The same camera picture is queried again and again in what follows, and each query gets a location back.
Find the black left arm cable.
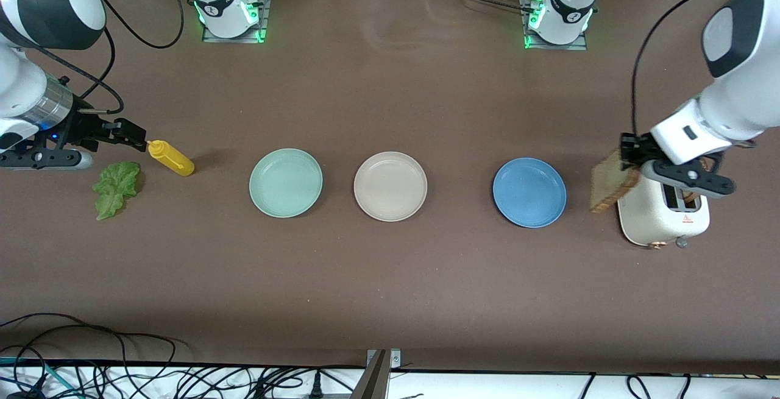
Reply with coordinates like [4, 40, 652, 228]
[631, 0, 780, 139]

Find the yellow squeeze mustard bottle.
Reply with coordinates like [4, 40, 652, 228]
[147, 139, 196, 177]

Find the beige round plate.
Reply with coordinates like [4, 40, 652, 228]
[353, 151, 428, 222]

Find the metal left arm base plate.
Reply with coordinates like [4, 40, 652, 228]
[522, 0, 589, 51]

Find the green lettuce leaf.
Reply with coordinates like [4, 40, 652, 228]
[92, 161, 141, 222]

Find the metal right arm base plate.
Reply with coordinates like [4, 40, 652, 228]
[202, 0, 274, 44]

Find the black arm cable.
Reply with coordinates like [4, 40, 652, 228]
[631, 0, 780, 139]
[24, 0, 186, 115]

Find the black looped cable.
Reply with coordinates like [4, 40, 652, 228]
[0, 312, 186, 366]

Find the teal cable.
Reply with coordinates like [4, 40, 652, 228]
[0, 356, 81, 398]

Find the mint green round plate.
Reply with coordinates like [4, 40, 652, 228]
[249, 148, 324, 219]

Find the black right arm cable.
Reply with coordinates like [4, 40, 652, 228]
[24, 0, 186, 115]

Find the white two-slot toaster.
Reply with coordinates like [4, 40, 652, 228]
[614, 168, 711, 249]

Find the brown bread slice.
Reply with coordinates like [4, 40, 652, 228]
[590, 149, 642, 214]
[681, 155, 718, 203]

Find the black braided base cable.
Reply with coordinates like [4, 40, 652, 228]
[424, 0, 534, 17]

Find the blue round plate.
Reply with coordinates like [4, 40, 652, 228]
[492, 157, 567, 228]

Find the grey metal camera post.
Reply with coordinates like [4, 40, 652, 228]
[350, 349, 391, 399]

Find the silver mounting bracket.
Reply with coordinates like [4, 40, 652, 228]
[366, 348, 403, 370]

